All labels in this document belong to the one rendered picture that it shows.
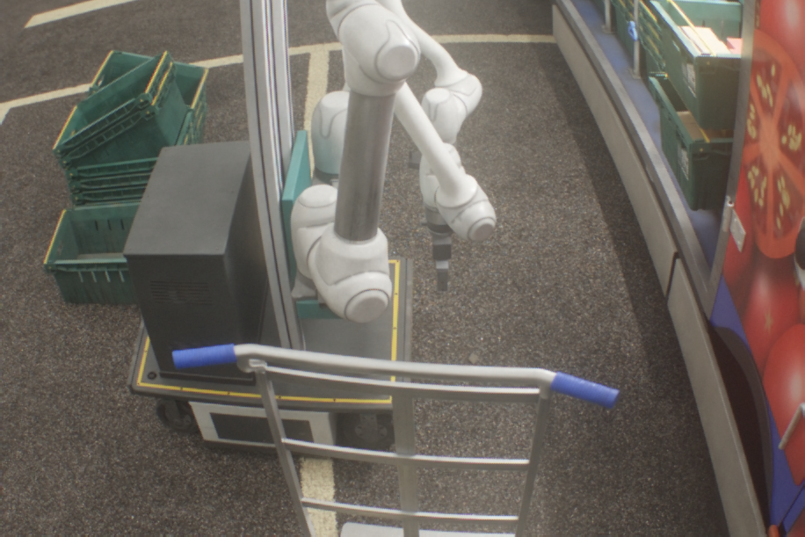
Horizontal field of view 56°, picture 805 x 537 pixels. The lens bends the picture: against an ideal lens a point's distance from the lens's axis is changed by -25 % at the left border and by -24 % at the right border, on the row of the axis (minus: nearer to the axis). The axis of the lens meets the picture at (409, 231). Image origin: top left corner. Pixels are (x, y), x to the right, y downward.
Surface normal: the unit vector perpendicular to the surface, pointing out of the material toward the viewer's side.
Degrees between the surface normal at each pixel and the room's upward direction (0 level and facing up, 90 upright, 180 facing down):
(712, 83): 93
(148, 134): 93
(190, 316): 90
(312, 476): 0
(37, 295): 0
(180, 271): 90
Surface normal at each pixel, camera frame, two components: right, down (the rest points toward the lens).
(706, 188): 0.07, 0.68
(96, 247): 0.03, 0.51
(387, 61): 0.47, 0.46
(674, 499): -0.04, -0.79
